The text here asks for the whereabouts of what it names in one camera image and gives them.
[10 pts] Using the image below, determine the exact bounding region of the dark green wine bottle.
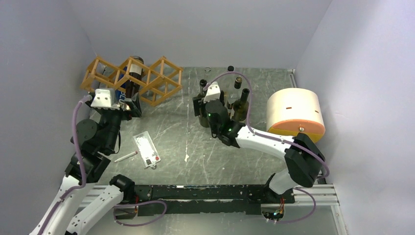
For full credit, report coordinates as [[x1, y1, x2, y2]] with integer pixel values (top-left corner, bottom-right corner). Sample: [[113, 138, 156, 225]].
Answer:
[[231, 88, 250, 123]]

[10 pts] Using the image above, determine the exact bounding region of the clear round glass bottle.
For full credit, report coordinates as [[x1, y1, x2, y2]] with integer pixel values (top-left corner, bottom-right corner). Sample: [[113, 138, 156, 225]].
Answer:
[[226, 66, 235, 86]]

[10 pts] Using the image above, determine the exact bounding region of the dark bottle silver cap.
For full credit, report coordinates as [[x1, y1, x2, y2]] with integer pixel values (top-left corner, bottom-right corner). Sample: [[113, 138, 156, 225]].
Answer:
[[197, 79, 209, 128]]

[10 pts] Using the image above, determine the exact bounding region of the clear whisky bottle black label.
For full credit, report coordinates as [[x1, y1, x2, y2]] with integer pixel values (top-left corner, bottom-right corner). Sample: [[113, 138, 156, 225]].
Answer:
[[226, 77, 243, 113]]

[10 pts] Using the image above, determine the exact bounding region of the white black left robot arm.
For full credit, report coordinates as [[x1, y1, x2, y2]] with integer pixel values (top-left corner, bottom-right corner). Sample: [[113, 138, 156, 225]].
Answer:
[[31, 89, 139, 235]]

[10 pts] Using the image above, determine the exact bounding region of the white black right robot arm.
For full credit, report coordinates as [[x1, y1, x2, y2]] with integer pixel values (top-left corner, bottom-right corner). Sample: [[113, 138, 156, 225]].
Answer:
[[192, 96, 325, 203]]

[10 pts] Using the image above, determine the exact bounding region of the blue labelled clear bottle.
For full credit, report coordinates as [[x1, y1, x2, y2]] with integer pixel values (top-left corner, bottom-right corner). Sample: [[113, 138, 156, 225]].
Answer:
[[114, 73, 126, 102]]

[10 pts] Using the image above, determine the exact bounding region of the wooden wine rack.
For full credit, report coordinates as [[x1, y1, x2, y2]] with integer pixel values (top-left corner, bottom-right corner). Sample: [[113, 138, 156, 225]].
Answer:
[[80, 56, 184, 107]]

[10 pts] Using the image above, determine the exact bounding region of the red wine bottle gold cap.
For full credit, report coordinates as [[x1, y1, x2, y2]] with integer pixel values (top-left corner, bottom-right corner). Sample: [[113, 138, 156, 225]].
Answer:
[[124, 56, 144, 111]]

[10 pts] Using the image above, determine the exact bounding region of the white pink marker pen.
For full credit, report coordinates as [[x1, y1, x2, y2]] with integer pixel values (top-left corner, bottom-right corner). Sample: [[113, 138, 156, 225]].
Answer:
[[114, 151, 138, 163]]

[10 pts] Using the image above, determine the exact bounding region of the clear plastic blister package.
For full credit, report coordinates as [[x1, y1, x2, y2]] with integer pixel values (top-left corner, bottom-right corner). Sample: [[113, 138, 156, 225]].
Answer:
[[132, 131, 161, 169]]

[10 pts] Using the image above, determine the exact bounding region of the cream orange cylindrical drawer box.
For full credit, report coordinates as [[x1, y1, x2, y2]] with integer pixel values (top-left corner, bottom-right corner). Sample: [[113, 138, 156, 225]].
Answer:
[[266, 88, 325, 143]]

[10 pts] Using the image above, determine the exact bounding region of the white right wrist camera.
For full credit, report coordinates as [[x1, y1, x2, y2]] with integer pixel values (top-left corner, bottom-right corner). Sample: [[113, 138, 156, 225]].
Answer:
[[203, 81, 221, 103]]

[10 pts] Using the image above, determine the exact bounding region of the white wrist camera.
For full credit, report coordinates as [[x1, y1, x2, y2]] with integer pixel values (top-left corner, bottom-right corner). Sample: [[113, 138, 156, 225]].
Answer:
[[91, 88, 116, 109], [203, 81, 221, 103]]

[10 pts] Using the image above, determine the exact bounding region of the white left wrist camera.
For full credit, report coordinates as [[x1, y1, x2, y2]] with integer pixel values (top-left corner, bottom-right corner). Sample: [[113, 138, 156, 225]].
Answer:
[[91, 88, 116, 109]]

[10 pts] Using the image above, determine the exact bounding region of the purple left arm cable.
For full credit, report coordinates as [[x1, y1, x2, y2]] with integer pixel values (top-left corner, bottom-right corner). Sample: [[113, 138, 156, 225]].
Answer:
[[37, 94, 93, 235]]

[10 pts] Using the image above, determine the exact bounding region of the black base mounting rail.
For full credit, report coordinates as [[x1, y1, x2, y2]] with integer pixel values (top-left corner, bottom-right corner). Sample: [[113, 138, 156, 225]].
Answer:
[[112, 175, 296, 217]]

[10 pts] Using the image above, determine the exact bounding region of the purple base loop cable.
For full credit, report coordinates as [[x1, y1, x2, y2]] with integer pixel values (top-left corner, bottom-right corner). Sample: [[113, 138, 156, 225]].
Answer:
[[113, 200, 168, 228]]

